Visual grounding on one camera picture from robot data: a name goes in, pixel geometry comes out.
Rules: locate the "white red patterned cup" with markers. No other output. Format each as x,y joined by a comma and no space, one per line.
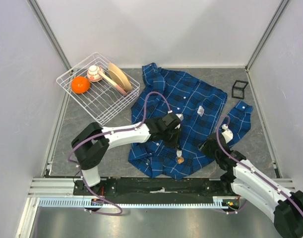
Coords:
93,73

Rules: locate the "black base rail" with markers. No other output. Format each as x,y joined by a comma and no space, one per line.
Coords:
131,189

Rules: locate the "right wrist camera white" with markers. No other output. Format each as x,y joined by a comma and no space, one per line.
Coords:
227,134

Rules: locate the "orange bowl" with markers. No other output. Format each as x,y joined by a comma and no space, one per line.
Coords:
80,85

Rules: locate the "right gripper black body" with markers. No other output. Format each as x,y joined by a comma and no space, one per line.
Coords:
205,149

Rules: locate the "slotted cable duct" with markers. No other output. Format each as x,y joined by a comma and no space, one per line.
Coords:
215,203

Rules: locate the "white wire basket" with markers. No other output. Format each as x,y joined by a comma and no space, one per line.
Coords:
101,101

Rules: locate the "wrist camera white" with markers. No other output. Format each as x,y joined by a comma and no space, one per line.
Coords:
227,134
174,120

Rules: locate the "amber round brooch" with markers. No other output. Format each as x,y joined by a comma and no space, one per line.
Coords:
180,159

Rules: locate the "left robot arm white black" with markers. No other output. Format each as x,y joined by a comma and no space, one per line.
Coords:
94,141

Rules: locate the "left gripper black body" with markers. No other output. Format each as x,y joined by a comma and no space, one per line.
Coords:
170,138

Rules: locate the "blue plaid shirt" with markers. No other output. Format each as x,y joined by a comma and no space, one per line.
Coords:
201,106

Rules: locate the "right black display box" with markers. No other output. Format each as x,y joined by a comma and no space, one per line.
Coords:
239,86

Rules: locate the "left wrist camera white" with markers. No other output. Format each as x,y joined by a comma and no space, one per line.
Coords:
174,120

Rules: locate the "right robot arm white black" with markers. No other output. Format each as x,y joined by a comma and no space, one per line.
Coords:
281,205

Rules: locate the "beige wooden plate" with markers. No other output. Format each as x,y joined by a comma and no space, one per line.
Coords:
119,77

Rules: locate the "wooden spoon pink handle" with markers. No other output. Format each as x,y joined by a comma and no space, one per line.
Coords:
112,83

